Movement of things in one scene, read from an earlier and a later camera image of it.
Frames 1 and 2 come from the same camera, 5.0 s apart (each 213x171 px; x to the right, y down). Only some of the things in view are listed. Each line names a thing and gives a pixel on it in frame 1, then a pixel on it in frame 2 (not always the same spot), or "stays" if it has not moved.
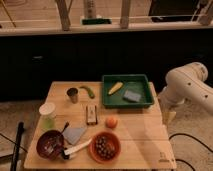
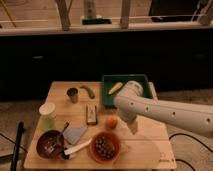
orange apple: x=111 y=122 stays
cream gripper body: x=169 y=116 to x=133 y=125
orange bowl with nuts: x=104 y=147 stays
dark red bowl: x=50 y=144 stays
